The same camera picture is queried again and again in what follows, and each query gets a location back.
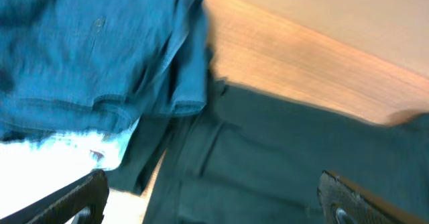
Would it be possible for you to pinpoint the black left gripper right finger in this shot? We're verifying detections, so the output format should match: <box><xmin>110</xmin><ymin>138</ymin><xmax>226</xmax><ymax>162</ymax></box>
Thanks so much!
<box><xmin>318</xmin><ymin>170</ymin><xmax>428</xmax><ymax>224</ymax></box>

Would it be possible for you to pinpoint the black polo shirt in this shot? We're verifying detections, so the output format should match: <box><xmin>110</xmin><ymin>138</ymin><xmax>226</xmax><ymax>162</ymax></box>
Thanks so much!
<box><xmin>144</xmin><ymin>82</ymin><xmax>428</xmax><ymax>224</ymax></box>

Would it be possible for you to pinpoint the folded light grey garment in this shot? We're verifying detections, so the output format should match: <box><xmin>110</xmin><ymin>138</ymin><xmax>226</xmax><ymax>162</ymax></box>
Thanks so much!
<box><xmin>1</xmin><ymin>121</ymin><xmax>150</xmax><ymax>223</ymax></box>

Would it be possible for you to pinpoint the folded navy blue shirt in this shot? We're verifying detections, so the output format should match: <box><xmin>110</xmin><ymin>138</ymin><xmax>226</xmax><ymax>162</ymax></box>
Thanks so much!
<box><xmin>1</xmin><ymin>0</ymin><xmax>210</xmax><ymax>140</ymax></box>

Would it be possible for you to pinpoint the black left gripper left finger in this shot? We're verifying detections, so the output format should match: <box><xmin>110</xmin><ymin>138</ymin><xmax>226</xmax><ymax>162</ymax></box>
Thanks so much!
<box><xmin>1</xmin><ymin>170</ymin><xmax>109</xmax><ymax>224</ymax></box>

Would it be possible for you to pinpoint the folded black garment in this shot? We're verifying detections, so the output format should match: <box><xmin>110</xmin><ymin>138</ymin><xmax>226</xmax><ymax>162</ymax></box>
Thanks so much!
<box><xmin>106</xmin><ymin>117</ymin><xmax>174</xmax><ymax>195</ymax></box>

